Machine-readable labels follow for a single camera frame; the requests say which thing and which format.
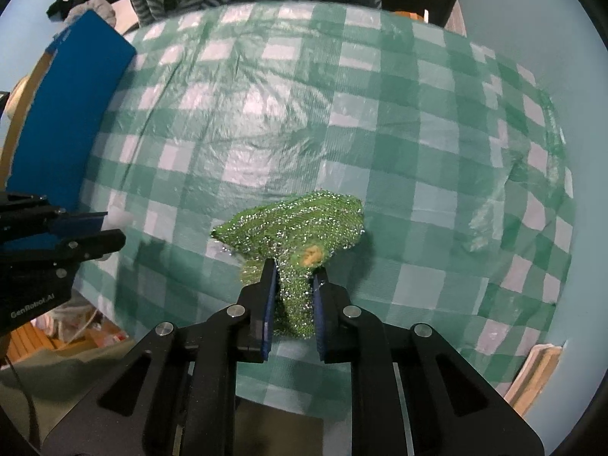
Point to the grey cloth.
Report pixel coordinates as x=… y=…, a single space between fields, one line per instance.
x=102 y=9

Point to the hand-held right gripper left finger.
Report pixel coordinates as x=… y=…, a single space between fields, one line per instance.
x=268 y=304

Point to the white board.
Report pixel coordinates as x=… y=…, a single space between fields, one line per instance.
x=127 y=16

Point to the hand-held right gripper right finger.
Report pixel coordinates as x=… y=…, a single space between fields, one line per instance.
x=319 y=316

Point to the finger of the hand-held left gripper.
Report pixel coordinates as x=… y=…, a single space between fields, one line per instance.
x=80 y=222
x=95 y=243

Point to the green checked tablecloth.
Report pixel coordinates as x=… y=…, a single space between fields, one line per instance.
x=332 y=128

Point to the beige board stack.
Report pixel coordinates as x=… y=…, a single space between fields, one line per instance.
x=536 y=375

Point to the clear plastic bag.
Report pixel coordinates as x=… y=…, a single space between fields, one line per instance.
x=71 y=318

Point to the blue cardboard box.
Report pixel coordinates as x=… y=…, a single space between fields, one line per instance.
x=61 y=128

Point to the green sparkly scouring cloth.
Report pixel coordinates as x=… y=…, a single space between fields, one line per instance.
x=294 y=228

